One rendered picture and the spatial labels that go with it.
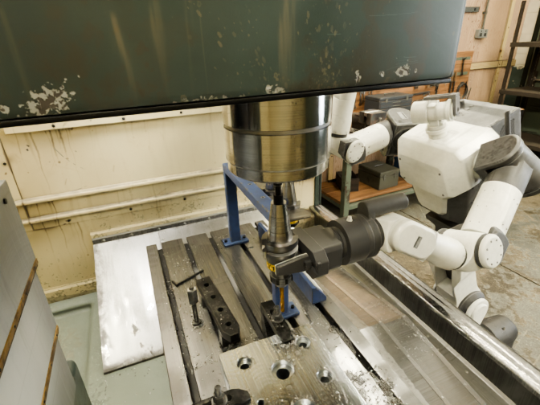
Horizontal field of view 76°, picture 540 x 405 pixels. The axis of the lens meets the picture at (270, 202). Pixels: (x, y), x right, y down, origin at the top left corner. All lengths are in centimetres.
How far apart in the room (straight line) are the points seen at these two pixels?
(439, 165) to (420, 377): 61
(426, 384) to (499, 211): 52
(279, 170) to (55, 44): 27
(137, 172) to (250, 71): 123
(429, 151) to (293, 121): 74
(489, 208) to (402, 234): 33
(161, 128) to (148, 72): 117
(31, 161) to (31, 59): 123
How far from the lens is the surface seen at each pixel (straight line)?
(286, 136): 45
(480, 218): 96
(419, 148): 117
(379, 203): 69
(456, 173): 111
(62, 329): 173
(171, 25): 36
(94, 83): 35
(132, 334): 144
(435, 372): 124
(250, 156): 47
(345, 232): 64
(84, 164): 155
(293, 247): 59
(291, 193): 91
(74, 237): 168
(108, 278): 157
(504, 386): 130
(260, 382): 80
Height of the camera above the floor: 162
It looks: 25 degrees down
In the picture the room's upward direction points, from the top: 2 degrees counter-clockwise
